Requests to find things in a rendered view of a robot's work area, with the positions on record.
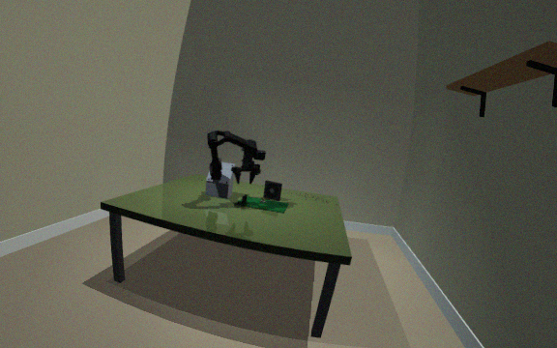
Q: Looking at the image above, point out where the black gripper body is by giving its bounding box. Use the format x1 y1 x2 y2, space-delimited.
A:
231 159 261 174

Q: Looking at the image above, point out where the green circuit board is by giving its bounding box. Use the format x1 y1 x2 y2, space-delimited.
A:
235 197 289 214

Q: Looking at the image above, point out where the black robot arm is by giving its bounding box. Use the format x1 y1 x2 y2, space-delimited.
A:
207 130 266 180

